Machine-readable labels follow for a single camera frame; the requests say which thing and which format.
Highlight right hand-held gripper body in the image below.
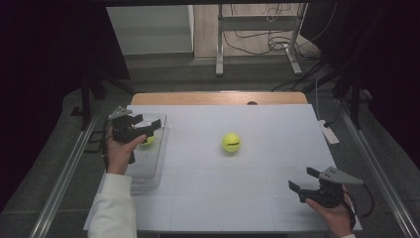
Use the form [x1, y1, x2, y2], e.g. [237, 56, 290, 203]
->
[298, 166, 365, 209]

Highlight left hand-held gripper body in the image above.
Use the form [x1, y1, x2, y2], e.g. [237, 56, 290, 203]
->
[108, 105, 157, 166]

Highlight clear plastic container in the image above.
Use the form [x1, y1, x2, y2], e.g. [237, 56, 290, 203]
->
[123, 112, 170, 193]

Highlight person's right hand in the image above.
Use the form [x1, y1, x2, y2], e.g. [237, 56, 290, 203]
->
[305, 184, 355, 238]

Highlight person's left hand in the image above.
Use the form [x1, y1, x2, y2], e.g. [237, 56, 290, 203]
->
[105, 131, 148, 177]

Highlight white power strip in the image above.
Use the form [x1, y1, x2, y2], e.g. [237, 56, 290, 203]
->
[318, 119, 341, 146]

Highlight black stand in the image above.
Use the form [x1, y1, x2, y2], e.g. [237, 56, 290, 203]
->
[332, 73, 372, 131]
[69, 70, 135, 132]

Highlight wooden table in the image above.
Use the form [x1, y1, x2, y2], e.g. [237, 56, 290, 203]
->
[131, 91, 309, 106]

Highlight white foam board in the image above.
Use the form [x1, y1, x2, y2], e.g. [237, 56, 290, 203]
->
[82, 104, 364, 232]

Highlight white cabinet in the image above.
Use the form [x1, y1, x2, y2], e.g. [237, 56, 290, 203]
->
[106, 4, 195, 56]

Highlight dark curtain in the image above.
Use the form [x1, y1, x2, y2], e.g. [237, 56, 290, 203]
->
[0, 0, 131, 212]
[300, 0, 420, 171]

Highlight black floor frame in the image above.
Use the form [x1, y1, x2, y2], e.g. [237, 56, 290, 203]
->
[83, 130, 108, 155]

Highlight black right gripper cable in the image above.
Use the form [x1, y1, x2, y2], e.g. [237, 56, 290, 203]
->
[344, 183, 376, 229]

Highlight aluminium rail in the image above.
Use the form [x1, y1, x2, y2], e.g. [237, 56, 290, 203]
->
[29, 110, 102, 238]
[336, 98, 420, 238]

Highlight black plug cable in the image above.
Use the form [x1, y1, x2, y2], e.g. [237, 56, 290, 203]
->
[323, 98, 342, 129]

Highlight white power strip cable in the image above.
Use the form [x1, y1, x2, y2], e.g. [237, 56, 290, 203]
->
[314, 77, 323, 122]

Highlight tangle of black floor cables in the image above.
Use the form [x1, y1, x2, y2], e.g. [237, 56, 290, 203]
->
[222, 3, 323, 62]

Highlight grey metal desk frame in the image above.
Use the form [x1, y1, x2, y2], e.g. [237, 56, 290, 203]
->
[215, 3, 309, 77]

